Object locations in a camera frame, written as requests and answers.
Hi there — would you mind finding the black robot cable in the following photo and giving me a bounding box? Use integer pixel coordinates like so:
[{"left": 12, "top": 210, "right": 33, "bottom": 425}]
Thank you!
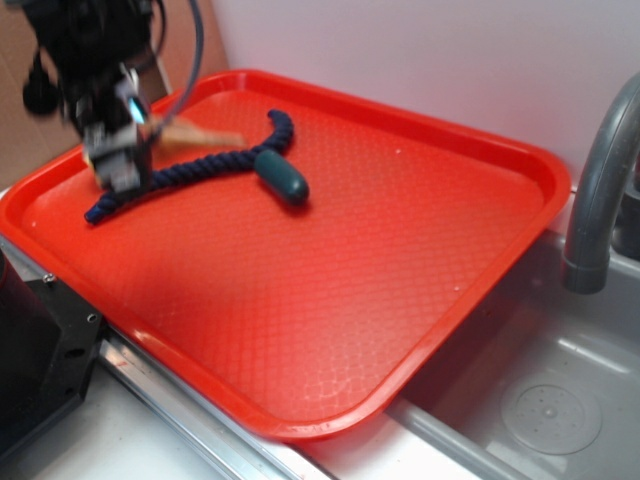
[{"left": 149, "top": 0, "right": 206, "bottom": 132}]

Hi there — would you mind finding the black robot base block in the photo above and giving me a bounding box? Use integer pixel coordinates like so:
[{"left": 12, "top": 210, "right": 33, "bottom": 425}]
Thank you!
[{"left": 1, "top": 255, "right": 105, "bottom": 460}]

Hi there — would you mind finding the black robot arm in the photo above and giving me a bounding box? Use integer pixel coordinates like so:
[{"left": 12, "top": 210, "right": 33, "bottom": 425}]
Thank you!
[{"left": 17, "top": 1, "right": 154, "bottom": 196}]

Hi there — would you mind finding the dark blue twisted rope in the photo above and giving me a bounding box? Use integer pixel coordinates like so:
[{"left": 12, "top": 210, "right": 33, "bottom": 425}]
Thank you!
[{"left": 83, "top": 108, "right": 296, "bottom": 226}]

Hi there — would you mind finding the red plastic tray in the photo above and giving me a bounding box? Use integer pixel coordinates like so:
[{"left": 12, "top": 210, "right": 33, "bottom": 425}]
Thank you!
[{"left": 1, "top": 71, "right": 571, "bottom": 442}]

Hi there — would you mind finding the grey sink faucet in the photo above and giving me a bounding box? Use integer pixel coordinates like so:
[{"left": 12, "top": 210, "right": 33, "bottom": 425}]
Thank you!
[{"left": 561, "top": 75, "right": 639, "bottom": 294}]

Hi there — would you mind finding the dark green capsule object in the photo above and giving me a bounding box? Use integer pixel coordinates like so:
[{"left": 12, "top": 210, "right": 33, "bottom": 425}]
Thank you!
[{"left": 254, "top": 150, "right": 310, "bottom": 206}]

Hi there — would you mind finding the grey plastic sink basin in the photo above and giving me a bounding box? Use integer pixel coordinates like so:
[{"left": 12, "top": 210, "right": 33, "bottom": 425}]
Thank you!
[{"left": 389, "top": 233, "right": 639, "bottom": 479}]

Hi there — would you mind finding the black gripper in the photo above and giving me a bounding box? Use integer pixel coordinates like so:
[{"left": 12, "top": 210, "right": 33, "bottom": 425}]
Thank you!
[{"left": 62, "top": 63, "right": 151, "bottom": 195}]

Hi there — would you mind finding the tan spiral seashell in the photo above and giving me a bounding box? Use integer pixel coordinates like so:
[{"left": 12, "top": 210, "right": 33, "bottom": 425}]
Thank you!
[{"left": 143, "top": 116, "right": 247, "bottom": 150}]

